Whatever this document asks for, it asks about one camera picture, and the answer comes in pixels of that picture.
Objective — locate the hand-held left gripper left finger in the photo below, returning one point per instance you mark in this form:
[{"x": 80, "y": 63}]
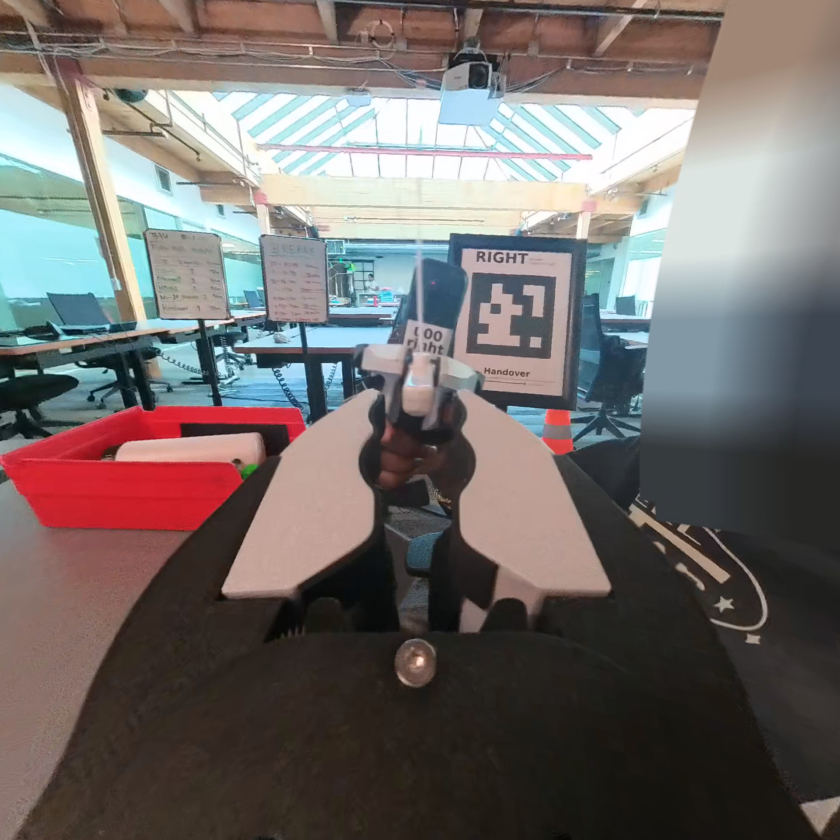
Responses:
[{"x": 308, "y": 518}]

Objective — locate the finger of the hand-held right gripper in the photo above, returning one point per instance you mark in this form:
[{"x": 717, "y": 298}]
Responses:
[
  {"x": 459, "y": 379},
  {"x": 384, "y": 361}
]

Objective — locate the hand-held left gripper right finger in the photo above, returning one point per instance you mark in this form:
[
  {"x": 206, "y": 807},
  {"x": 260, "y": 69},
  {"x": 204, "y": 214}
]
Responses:
[{"x": 525, "y": 518}]

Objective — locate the thin white rod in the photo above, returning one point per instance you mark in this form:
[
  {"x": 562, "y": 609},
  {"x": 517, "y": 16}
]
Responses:
[{"x": 420, "y": 390}]

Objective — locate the green cross-shaped plastic block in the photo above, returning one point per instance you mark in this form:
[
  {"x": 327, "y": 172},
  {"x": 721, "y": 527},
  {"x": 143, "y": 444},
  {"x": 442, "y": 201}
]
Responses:
[{"x": 248, "y": 470}]

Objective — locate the red plastic storage bin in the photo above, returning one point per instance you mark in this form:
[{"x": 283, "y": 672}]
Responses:
[{"x": 131, "y": 499}]

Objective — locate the person's right hand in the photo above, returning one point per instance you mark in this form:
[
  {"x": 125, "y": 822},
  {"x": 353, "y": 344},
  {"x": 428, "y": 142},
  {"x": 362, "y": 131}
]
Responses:
[{"x": 400, "y": 463}]

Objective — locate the wooden office desk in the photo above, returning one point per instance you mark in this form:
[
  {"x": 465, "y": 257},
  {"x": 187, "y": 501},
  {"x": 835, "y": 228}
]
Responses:
[
  {"x": 98, "y": 334},
  {"x": 315, "y": 341}
]

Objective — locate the orange traffic cone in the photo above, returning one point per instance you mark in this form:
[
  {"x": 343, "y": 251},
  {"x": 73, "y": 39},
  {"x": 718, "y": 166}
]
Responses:
[{"x": 558, "y": 433}]

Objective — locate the black mesh office chair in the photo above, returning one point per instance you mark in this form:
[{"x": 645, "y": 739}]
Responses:
[{"x": 420, "y": 556}]

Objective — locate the handwritten whiteboard sign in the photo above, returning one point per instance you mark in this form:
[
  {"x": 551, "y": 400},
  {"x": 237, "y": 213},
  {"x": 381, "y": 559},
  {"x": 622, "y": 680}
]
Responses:
[
  {"x": 293, "y": 279},
  {"x": 187, "y": 275}
]

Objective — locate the black framed marker sign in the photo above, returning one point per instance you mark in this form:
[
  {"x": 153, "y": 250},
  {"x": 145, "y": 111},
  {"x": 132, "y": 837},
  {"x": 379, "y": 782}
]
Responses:
[{"x": 571, "y": 315}]

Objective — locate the white ceiling projector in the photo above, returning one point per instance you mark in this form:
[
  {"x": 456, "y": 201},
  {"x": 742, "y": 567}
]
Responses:
[{"x": 469, "y": 98}]

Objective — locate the wooden support post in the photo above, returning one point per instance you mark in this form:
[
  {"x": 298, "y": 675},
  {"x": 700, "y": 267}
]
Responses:
[{"x": 98, "y": 184}]

